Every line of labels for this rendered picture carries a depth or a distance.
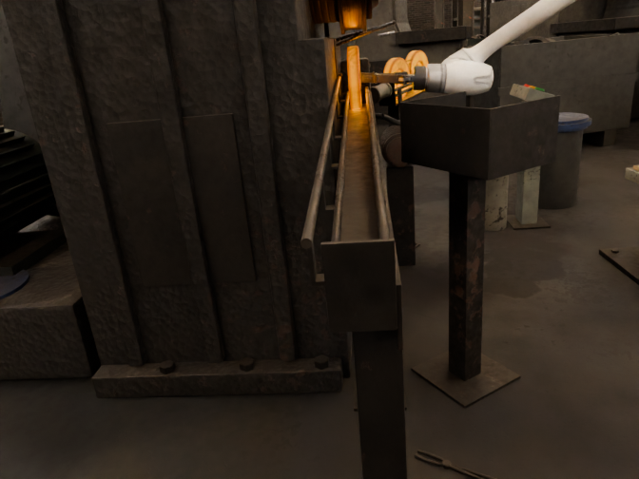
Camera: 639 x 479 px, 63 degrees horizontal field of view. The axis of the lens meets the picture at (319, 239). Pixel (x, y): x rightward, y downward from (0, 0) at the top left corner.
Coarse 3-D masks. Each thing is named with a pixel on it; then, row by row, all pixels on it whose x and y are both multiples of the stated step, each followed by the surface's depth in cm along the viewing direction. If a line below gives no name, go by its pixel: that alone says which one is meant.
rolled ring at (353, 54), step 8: (352, 48) 153; (352, 56) 151; (352, 64) 150; (352, 72) 150; (352, 80) 151; (360, 80) 168; (352, 88) 152; (360, 88) 165; (352, 96) 154; (360, 96) 163; (352, 104) 156; (360, 104) 157
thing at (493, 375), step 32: (448, 96) 125; (416, 128) 115; (448, 128) 107; (480, 128) 100; (512, 128) 101; (544, 128) 106; (416, 160) 118; (448, 160) 109; (480, 160) 102; (512, 160) 104; (544, 160) 109; (480, 192) 119; (480, 224) 122; (480, 256) 125; (480, 288) 129; (480, 320) 132; (448, 352) 148; (480, 352) 135; (448, 384) 135; (480, 384) 134
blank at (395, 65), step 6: (390, 60) 198; (396, 60) 197; (402, 60) 200; (390, 66) 195; (396, 66) 197; (402, 66) 201; (384, 72) 196; (390, 72) 195; (408, 72) 205; (396, 84) 199; (402, 96) 204
